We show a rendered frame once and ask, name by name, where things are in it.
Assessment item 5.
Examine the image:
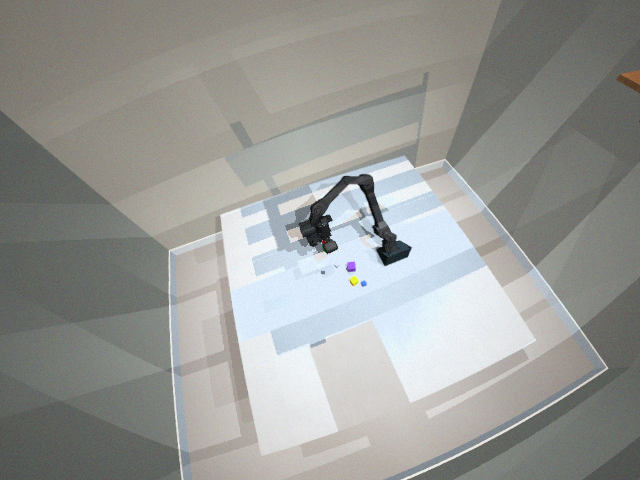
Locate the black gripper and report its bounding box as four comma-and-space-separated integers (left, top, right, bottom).
317, 228, 338, 254

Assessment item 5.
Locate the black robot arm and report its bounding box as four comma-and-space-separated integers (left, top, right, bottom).
299, 174, 400, 254

